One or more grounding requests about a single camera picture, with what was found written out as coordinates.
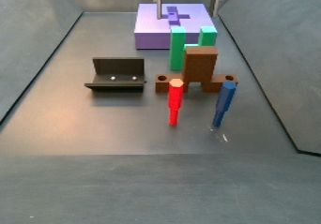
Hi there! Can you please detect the black angle bracket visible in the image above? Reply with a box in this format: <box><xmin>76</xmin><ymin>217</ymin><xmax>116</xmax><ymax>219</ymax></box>
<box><xmin>84</xmin><ymin>57</ymin><xmax>145</xmax><ymax>91</ymax></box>

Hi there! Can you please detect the brown block with holes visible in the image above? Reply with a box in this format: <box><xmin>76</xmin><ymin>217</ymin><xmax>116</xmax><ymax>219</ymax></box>
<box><xmin>155</xmin><ymin>46</ymin><xmax>237</xmax><ymax>93</ymax></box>

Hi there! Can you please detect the purple board with cross slot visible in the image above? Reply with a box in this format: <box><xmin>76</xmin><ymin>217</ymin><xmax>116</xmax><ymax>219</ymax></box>
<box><xmin>133</xmin><ymin>4</ymin><xmax>212</xmax><ymax>50</ymax></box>

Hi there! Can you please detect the red hexagonal peg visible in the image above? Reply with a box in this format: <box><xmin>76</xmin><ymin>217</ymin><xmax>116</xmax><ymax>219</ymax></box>
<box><xmin>168</xmin><ymin>79</ymin><xmax>184</xmax><ymax>126</ymax></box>

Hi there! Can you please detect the green U-shaped block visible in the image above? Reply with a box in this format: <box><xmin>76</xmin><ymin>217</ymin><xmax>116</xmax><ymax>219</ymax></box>
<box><xmin>169</xmin><ymin>26</ymin><xmax>216</xmax><ymax>70</ymax></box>

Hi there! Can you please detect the blue hexagonal peg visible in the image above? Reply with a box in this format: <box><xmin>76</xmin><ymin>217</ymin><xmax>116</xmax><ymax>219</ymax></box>
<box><xmin>212</xmin><ymin>81</ymin><xmax>236</xmax><ymax>127</ymax></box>

